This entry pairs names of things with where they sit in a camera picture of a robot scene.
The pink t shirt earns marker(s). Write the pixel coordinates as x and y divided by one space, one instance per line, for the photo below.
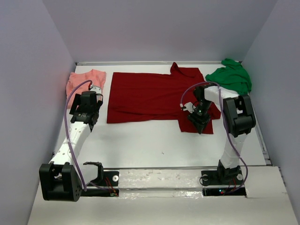
97 77

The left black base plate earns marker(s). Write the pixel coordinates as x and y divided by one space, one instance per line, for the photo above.
106 187

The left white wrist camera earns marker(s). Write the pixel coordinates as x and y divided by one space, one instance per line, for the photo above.
95 88

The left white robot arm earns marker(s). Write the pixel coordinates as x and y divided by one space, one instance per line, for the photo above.
63 179

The red t shirt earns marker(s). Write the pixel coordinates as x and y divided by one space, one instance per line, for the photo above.
136 97

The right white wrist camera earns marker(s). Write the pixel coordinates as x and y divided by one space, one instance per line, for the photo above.
187 107

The green t shirt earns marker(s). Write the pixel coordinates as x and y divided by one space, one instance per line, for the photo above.
232 76

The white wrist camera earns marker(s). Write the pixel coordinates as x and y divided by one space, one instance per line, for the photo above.
95 88
187 107

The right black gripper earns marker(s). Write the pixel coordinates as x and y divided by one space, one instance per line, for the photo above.
198 118

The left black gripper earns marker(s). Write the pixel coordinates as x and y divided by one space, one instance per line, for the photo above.
83 115

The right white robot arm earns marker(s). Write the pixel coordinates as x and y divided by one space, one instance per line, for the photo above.
238 120

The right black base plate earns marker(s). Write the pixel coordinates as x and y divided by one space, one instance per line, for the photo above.
212 185

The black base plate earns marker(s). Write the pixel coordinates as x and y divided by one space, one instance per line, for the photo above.
106 187
212 185

